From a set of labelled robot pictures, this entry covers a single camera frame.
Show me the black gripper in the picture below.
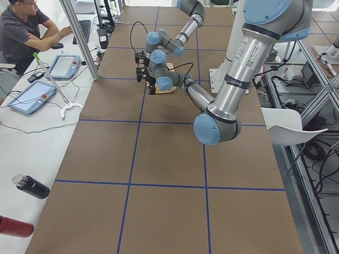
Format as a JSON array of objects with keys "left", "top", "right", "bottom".
[
  {"left": 146, "top": 75, "right": 156, "bottom": 95},
  {"left": 142, "top": 50, "right": 151, "bottom": 66}
]

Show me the cream long-sleeve printed shirt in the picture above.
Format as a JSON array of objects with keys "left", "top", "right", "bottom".
[{"left": 147, "top": 61, "right": 175, "bottom": 94}]

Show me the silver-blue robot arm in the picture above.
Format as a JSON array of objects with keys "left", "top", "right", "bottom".
[
  {"left": 142, "top": 1, "right": 205, "bottom": 67},
  {"left": 143, "top": 1, "right": 313, "bottom": 145}
]

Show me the black box with label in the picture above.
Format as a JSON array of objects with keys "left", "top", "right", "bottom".
[{"left": 97, "top": 28, "right": 109, "bottom": 49}]

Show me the black keyboard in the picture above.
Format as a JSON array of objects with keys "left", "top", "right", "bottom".
[{"left": 78, "top": 20, "right": 91, "bottom": 43}]

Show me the far blue teach pendant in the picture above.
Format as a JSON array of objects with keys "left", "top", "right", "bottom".
[{"left": 48, "top": 55, "right": 81, "bottom": 80}]

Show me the blue teach pendant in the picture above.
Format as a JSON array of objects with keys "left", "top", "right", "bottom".
[
  {"left": 48, "top": 55, "right": 81, "bottom": 80},
  {"left": 7, "top": 80, "right": 56, "bottom": 115}
]

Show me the reacher grabber stick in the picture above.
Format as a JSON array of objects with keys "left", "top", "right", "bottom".
[{"left": 33, "top": 52, "right": 83, "bottom": 120}]

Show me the black computer mouse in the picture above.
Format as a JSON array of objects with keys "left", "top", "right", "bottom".
[{"left": 51, "top": 42, "right": 64, "bottom": 49}]

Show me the near blue teach pendant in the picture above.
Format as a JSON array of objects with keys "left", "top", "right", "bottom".
[{"left": 7, "top": 80, "right": 56, "bottom": 115}]

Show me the seated person dark shirt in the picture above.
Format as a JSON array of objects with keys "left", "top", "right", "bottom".
[{"left": 1, "top": 1, "right": 72, "bottom": 75}]

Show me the white plastic chair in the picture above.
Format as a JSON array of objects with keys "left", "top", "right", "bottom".
[{"left": 261, "top": 107, "right": 328, "bottom": 146}]

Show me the black water bottle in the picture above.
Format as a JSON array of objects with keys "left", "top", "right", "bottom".
[{"left": 12, "top": 174, "right": 50, "bottom": 199}]

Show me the red water bottle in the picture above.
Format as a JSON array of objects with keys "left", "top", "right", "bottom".
[{"left": 1, "top": 216, "right": 34, "bottom": 238}]

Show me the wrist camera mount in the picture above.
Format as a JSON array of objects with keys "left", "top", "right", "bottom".
[
  {"left": 134, "top": 51, "right": 144, "bottom": 64},
  {"left": 136, "top": 67, "right": 147, "bottom": 83}
]

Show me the aluminium frame post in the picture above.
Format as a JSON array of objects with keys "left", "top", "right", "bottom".
[{"left": 59, "top": 0, "right": 99, "bottom": 81}]

